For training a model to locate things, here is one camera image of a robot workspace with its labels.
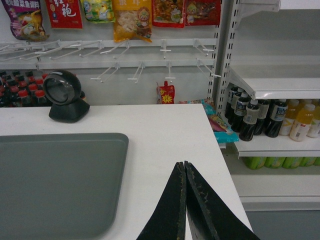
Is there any dark drink bottle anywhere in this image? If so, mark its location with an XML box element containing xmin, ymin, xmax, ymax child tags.
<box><xmin>239</xmin><ymin>99</ymin><xmax>260</xmax><ymax>142</ymax></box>

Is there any red hanging snack bag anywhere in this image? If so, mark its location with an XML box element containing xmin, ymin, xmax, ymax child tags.
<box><xmin>45</xmin><ymin>0</ymin><xmax>83</xmax><ymax>30</ymax></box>

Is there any black barcode scanner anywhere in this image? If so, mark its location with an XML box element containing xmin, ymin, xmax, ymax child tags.
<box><xmin>43</xmin><ymin>70</ymin><xmax>90</xmax><ymax>123</ymax></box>

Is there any white metal shelf unit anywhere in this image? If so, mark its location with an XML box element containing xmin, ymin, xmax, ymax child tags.
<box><xmin>215</xmin><ymin>0</ymin><xmax>320</xmax><ymax>212</ymax></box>

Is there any yellow chips bag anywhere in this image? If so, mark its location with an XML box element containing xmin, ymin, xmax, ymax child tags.
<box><xmin>112</xmin><ymin>0</ymin><xmax>152</xmax><ymax>43</ymax></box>

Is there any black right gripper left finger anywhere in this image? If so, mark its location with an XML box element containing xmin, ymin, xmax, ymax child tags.
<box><xmin>137</xmin><ymin>162</ymin><xmax>187</xmax><ymax>240</ymax></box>

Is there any red spout sauce pouch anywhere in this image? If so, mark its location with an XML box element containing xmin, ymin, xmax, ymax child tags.
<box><xmin>156</xmin><ymin>80</ymin><xmax>176</xmax><ymax>105</ymax></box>

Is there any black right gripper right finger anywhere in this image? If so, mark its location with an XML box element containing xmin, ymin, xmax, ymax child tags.
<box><xmin>184</xmin><ymin>161</ymin><xmax>259</xmax><ymax>240</ymax></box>

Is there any white checkout table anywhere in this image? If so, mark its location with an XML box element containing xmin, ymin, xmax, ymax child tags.
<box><xmin>0</xmin><ymin>104</ymin><xmax>250</xmax><ymax>240</ymax></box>

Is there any yellow juice bottle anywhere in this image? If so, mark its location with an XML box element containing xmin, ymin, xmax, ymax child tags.
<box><xmin>289</xmin><ymin>103</ymin><xmax>316</xmax><ymax>142</ymax></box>

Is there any purple snack bag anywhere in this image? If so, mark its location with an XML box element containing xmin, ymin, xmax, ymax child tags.
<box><xmin>2</xmin><ymin>0</ymin><xmax>50</xmax><ymax>42</ymax></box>

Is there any grey metal tray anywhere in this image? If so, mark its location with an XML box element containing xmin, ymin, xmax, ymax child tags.
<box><xmin>0</xmin><ymin>133</ymin><xmax>129</xmax><ymax>240</ymax></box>

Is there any teal snack bag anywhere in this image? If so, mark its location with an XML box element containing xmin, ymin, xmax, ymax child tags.
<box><xmin>178</xmin><ymin>98</ymin><xmax>239</xmax><ymax>144</ymax></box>

